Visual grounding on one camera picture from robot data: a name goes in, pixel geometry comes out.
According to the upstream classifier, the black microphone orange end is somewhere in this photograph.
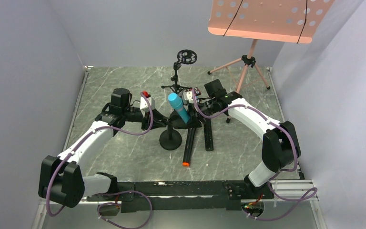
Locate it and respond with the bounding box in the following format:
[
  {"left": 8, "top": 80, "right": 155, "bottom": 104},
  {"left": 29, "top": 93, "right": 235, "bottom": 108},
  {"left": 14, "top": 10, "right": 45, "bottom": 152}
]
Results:
[{"left": 182, "top": 128, "right": 196, "bottom": 167}]

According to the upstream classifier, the black round-base mic stand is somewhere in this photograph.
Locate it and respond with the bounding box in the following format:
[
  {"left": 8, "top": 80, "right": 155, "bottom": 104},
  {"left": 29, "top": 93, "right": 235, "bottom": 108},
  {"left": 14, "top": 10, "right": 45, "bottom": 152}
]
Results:
[
  {"left": 169, "top": 111, "right": 186, "bottom": 129},
  {"left": 159, "top": 115, "right": 182, "bottom": 151}
]

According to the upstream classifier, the blue microphone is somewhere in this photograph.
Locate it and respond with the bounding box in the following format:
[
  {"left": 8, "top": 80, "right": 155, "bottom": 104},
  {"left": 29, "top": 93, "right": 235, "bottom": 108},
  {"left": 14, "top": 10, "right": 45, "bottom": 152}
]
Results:
[{"left": 167, "top": 93, "right": 191, "bottom": 124}]

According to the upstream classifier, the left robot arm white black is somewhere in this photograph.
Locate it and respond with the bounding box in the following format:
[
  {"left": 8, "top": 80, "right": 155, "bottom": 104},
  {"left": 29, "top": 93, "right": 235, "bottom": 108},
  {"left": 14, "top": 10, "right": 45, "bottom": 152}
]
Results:
[{"left": 38, "top": 88, "right": 164, "bottom": 208}]

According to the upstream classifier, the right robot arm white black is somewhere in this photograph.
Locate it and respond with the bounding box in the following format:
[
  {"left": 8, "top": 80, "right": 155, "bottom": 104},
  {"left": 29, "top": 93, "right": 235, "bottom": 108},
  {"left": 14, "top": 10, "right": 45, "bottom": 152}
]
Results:
[{"left": 168, "top": 79, "right": 301, "bottom": 187}]

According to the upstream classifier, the pink music stand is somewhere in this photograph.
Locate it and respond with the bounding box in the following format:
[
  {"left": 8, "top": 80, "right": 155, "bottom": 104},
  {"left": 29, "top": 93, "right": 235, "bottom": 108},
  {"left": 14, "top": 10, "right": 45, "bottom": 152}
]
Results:
[{"left": 208, "top": 0, "right": 333, "bottom": 92}]

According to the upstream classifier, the glitter black microphone silver head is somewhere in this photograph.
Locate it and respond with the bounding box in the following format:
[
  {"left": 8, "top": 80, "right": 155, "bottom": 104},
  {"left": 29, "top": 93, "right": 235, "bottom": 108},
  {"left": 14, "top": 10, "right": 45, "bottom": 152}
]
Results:
[{"left": 203, "top": 119, "right": 214, "bottom": 151}]

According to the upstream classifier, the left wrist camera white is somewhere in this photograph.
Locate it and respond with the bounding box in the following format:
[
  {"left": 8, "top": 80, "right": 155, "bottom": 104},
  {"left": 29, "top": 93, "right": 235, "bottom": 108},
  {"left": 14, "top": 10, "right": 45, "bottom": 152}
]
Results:
[{"left": 140, "top": 91, "right": 156, "bottom": 115}]

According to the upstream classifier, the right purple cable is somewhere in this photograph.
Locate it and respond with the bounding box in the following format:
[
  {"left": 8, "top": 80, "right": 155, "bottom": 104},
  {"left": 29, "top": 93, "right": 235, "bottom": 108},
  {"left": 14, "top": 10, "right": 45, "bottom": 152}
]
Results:
[{"left": 192, "top": 88, "right": 319, "bottom": 222}]

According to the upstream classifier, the black tripod shock-mount stand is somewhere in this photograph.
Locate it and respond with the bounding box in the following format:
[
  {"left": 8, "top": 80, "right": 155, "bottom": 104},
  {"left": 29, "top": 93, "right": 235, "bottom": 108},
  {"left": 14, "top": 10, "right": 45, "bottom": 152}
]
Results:
[{"left": 161, "top": 49, "right": 198, "bottom": 95}]

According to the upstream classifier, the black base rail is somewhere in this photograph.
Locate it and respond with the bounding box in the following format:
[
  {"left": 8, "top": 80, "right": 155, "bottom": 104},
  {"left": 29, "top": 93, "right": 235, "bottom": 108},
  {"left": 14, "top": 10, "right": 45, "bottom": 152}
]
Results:
[{"left": 87, "top": 180, "right": 273, "bottom": 213}]

